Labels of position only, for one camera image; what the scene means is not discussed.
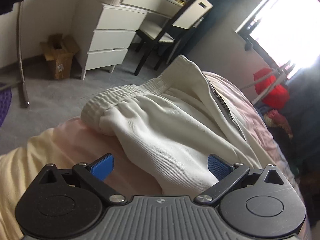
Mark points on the white black chair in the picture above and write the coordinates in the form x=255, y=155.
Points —
x=152, y=35

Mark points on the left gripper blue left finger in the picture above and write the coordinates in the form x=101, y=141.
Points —
x=91, y=177

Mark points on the teal right curtain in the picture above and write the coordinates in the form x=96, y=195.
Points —
x=302, y=113

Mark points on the silver tripod stand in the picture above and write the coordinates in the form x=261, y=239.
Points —
x=272, y=79

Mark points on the cream white sweatpants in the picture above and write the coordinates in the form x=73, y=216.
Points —
x=171, y=124

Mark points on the white dressing table with drawers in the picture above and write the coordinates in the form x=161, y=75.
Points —
x=104, y=29

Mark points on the red bag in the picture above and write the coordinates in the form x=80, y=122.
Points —
x=271, y=89

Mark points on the pastel pink bed sheet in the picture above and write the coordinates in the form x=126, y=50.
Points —
x=73, y=141

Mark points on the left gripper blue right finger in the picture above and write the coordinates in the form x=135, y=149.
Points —
x=230, y=177

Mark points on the purple mat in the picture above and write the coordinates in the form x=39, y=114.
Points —
x=5, y=102

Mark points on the pile of colourful clothes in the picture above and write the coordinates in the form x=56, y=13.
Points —
x=281, y=132

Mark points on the window with dark frame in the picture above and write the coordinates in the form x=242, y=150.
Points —
x=284, y=31

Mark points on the metal pole stand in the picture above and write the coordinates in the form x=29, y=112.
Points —
x=23, y=89

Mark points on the brown cardboard box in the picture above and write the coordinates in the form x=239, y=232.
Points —
x=59, y=51

